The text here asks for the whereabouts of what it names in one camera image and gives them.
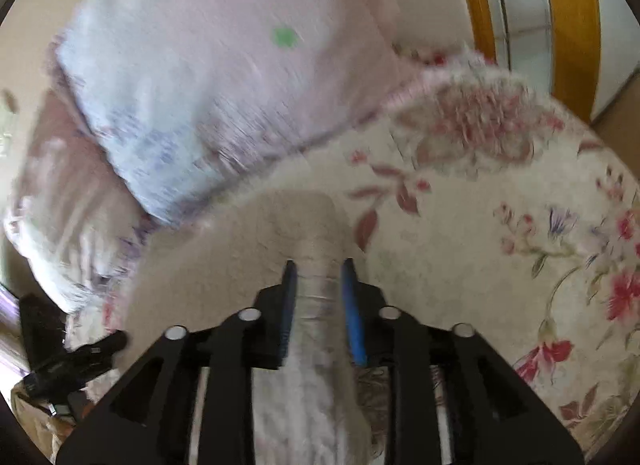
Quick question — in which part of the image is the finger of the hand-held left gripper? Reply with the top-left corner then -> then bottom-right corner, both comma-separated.
64,331 -> 128,382

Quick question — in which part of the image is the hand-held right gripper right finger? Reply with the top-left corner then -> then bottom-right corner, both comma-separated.
340,258 -> 587,465

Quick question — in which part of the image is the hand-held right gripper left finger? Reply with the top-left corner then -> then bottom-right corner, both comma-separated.
54,259 -> 299,465

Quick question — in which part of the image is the beige cable-knit sweater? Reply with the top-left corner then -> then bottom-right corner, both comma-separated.
240,190 -> 401,465

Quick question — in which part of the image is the floral bedsheet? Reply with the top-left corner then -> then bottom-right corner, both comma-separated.
65,42 -> 640,465

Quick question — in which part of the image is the white pillow with purple flowers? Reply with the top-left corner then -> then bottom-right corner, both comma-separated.
4,88 -> 153,318

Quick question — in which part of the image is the pale pillow with tree print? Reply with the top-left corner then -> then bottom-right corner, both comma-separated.
47,0 -> 436,231

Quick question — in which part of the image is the white door panel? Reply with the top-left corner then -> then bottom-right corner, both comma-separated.
587,0 -> 640,118

